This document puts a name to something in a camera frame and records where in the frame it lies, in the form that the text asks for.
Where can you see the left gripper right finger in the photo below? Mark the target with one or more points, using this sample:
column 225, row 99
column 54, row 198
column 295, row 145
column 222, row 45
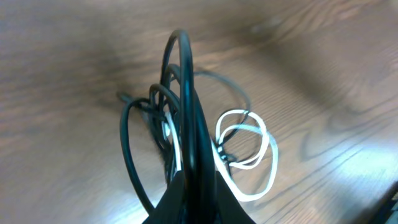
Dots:
column 228, row 209

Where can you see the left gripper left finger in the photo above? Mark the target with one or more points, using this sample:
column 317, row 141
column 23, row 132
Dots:
column 170, row 206

